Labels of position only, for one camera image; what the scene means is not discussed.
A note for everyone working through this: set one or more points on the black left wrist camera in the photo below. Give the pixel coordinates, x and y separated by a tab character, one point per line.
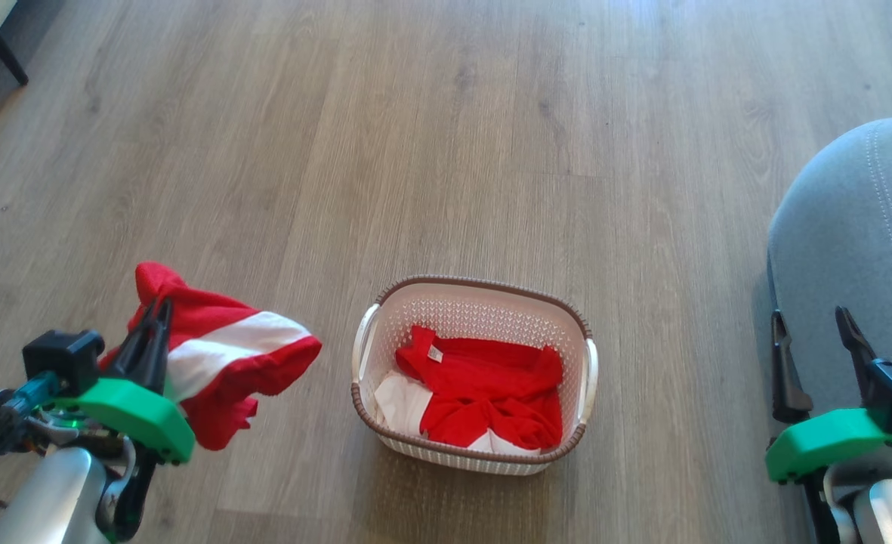
60	359

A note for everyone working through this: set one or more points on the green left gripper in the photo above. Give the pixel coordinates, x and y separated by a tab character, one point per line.
140	412

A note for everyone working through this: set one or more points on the red white striped garment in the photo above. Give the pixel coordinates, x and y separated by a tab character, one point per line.
223	344

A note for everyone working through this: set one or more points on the plain red garment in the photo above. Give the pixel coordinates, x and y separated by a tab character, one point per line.
483	389

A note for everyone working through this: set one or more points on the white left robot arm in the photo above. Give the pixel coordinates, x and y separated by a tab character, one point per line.
49	499

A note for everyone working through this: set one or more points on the white plastic laundry basket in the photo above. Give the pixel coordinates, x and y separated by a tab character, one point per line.
476	302

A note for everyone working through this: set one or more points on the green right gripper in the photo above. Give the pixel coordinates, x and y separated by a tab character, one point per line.
823	442

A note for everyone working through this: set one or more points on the grey fabric seat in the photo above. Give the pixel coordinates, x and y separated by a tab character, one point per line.
846	249

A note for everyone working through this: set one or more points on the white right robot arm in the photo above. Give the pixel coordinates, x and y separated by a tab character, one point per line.
884	506

